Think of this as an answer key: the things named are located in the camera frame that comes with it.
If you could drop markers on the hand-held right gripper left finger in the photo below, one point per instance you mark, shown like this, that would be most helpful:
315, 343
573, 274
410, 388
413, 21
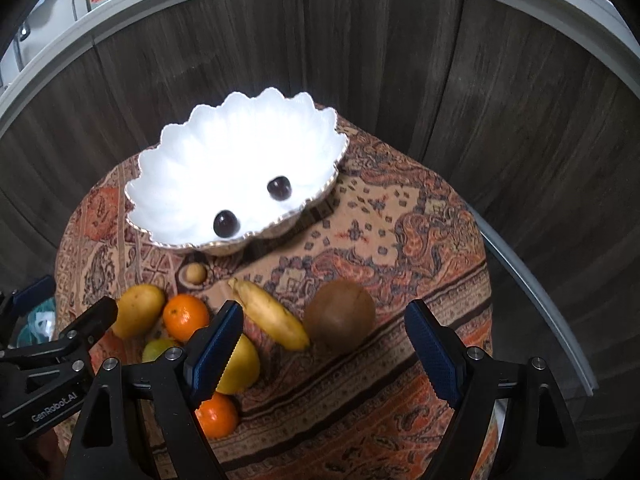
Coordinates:
217, 355

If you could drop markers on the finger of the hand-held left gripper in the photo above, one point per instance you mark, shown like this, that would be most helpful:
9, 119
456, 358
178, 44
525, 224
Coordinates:
35, 287
97, 317

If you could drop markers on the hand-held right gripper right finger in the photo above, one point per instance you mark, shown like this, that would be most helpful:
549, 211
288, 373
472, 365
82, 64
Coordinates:
432, 355

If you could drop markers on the yellow lemon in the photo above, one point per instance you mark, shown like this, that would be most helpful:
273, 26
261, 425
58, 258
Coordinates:
245, 367

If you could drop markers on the yellow mango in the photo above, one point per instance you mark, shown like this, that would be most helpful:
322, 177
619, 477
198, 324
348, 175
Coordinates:
137, 310

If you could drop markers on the orange tangerine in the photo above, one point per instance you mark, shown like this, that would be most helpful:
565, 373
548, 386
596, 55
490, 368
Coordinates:
217, 415
186, 316

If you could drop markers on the round green fruit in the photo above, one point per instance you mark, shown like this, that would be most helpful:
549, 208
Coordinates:
157, 349

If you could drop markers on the yellow banana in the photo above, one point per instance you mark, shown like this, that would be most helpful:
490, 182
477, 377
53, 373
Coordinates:
270, 317

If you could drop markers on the small round tan fruit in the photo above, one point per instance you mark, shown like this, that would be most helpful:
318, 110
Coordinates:
194, 274

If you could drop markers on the brown kiwi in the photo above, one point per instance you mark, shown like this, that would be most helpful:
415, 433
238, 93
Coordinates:
340, 316

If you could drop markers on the white scalloped bowl gold rim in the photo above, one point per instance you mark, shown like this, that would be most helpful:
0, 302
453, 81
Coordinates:
225, 160

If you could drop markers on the pale blue plastic bag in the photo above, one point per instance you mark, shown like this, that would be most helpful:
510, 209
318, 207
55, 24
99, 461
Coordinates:
37, 322

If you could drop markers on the paisley patterned tablecloth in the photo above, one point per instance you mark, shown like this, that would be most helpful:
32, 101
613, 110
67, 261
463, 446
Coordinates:
375, 400

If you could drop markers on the dark purple plum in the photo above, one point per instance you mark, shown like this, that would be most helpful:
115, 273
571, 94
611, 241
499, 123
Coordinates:
225, 223
279, 188

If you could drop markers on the chrome faucet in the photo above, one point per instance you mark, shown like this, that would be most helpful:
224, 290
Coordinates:
75, 5

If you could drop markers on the dark wood cabinet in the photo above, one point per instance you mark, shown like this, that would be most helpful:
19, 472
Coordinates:
400, 50

